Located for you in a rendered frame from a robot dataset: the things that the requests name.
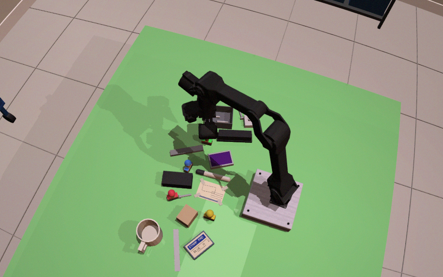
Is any green-handled stamp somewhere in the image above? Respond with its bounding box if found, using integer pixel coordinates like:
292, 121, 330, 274
201, 139, 213, 145

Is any cream inspection card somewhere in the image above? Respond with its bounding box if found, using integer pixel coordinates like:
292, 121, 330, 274
194, 178, 228, 205

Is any tan cube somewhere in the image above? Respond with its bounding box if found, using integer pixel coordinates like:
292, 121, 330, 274
176, 204, 198, 228

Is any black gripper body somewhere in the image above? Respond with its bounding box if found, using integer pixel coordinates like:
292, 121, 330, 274
198, 104, 218, 139

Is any blue-handled rubber stamp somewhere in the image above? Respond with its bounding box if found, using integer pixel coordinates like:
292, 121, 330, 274
184, 160, 193, 173

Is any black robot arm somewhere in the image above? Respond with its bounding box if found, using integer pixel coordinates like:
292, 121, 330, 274
178, 71, 299, 209

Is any grey flat bar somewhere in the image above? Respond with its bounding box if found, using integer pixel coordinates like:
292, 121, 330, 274
174, 229, 180, 271
170, 145, 204, 157

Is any brown mug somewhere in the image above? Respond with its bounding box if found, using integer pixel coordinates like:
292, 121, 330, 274
136, 219, 163, 253

